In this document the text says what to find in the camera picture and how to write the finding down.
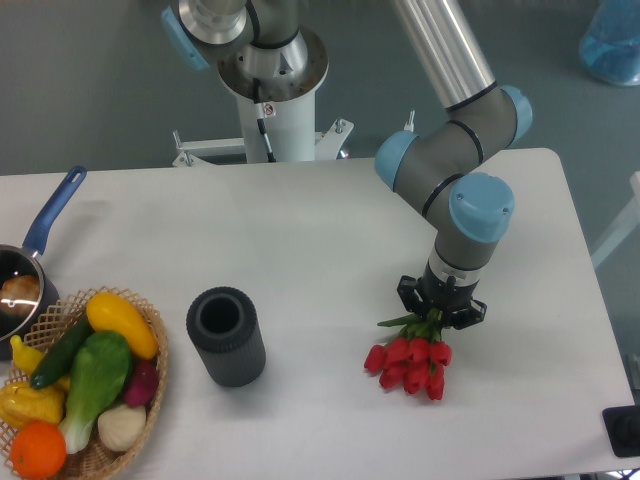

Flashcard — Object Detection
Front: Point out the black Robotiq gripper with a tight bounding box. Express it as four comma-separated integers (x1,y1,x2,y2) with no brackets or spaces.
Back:
396,272,487,329

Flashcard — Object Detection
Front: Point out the red tulip bouquet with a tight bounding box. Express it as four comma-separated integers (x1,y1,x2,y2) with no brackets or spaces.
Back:
363,308,453,401

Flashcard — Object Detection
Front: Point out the dark grey ribbed vase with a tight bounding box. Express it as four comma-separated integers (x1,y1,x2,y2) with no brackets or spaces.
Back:
186,286,266,388

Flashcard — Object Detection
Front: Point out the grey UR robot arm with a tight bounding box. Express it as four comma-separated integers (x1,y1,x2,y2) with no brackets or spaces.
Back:
161,1,532,330

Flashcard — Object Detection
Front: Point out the black device at table edge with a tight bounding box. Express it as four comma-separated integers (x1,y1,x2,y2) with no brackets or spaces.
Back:
602,405,639,458

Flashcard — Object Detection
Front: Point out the blue plastic bag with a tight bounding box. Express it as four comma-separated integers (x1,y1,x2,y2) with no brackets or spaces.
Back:
579,1,639,86

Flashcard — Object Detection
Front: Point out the purple red radish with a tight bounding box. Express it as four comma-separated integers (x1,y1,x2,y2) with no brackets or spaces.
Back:
122,360,159,407

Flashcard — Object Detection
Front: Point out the yellow squash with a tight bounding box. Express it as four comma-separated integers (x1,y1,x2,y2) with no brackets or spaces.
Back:
86,292,159,360

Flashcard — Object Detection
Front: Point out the white garlic bulb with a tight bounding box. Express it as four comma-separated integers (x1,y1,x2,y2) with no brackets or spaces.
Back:
97,404,146,452

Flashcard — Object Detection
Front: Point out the green bok choy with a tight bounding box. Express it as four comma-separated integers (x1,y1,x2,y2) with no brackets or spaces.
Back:
59,330,132,455

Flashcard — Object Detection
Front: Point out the woven wicker basket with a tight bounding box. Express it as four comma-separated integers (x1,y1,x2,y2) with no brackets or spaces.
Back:
0,285,170,480

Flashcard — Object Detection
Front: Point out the dark green cucumber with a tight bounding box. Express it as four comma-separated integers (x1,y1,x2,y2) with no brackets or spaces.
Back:
30,317,94,389

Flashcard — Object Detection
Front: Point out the yellow banana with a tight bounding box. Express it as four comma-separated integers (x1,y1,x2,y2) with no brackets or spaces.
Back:
10,335,70,393

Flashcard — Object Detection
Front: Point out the browned bread roll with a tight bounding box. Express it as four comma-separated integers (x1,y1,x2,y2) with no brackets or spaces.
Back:
1,275,40,318

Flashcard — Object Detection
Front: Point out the orange fruit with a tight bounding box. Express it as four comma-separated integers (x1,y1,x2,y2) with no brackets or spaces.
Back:
9,421,67,479

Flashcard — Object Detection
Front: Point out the yellow bell pepper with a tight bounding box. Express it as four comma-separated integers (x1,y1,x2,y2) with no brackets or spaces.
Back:
1,381,65,430

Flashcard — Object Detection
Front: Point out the white frame bar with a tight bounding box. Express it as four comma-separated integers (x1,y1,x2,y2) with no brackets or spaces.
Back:
591,171,639,269

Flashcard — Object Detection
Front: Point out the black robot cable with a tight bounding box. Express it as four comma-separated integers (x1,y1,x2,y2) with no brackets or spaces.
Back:
251,78,277,164

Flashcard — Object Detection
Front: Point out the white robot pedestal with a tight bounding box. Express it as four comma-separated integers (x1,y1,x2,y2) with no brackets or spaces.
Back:
171,74,419,168

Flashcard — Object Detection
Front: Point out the blue handled saucepan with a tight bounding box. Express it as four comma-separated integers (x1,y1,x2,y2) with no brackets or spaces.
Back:
1,166,87,361

